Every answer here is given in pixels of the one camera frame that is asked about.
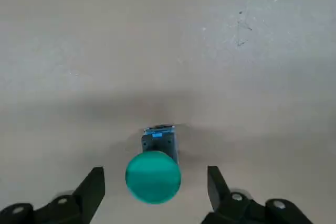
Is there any green push button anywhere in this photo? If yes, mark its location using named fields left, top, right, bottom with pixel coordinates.
left=125, top=124, right=182, bottom=205

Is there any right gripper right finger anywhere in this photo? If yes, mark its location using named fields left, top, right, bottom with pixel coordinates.
left=201, top=165, right=314, bottom=224

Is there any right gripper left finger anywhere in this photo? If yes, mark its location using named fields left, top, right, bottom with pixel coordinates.
left=0, top=166, right=106, bottom=224

